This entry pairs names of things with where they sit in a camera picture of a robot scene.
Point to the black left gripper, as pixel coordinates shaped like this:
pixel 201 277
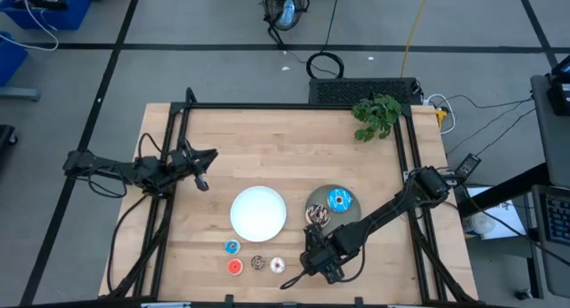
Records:
pixel 189 163

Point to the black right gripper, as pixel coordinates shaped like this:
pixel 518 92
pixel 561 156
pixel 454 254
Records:
pixel 323 259

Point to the large chocolate iced donut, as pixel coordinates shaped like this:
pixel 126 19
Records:
pixel 311 210

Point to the small chocolate iced donut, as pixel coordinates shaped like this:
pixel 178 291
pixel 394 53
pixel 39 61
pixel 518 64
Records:
pixel 254 263

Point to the large blue iced donut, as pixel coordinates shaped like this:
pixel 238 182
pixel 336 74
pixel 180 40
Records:
pixel 333 205

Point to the small red iced donut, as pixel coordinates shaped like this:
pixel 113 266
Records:
pixel 231 268

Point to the small blue iced donut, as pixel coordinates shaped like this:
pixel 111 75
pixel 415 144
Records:
pixel 229 248

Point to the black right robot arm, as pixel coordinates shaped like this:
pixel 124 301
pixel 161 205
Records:
pixel 383 214

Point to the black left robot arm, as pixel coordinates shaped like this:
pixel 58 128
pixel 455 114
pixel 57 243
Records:
pixel 142 170

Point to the small pink white donut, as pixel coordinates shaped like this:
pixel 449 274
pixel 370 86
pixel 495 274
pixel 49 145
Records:
pixel 274 266

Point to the grey round plate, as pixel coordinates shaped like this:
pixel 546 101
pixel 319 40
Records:
pixel 320 196

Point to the white round plate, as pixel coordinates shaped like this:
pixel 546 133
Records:
pixel 258 213

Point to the green leafy plant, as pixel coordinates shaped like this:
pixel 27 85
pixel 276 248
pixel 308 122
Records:
pixel 376 114

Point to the black perforated computer case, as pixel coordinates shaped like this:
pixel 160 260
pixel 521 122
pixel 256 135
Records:
pixel 356 91

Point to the black floor fan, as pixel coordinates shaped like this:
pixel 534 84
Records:
pixel 285 10

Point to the clear tape roll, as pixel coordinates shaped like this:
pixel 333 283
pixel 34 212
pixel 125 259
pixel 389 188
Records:
pixel 482 223

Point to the black power adapter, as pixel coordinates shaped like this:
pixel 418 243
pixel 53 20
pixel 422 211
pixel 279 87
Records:
pixel 467 165

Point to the blue plastic bin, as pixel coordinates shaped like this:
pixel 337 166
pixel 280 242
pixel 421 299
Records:
pixel 75 14
pixel 11 59

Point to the yellow power plug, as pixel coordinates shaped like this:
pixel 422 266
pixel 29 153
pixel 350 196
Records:
pixel 441 116

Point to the white paper sheet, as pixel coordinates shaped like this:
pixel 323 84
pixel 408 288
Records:
pixel 507 214

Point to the black diagonal beam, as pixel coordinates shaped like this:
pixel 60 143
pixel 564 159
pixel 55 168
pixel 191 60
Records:
pixel 512 185

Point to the black caster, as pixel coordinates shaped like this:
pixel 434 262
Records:
pixel 523 294

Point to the grey keyboard shelf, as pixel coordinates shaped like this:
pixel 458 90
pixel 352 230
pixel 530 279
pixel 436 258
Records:
pixel 539 263

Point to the black keyboard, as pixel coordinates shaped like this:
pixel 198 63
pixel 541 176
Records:
pixel 559 219

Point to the grey desk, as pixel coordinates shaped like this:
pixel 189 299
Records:
pixel 556 143

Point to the black aluminium table frame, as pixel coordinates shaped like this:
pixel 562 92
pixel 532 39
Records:
pixel 289 106

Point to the grey flat base plate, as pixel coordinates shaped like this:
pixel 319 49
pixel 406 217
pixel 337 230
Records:
pixel 18 93

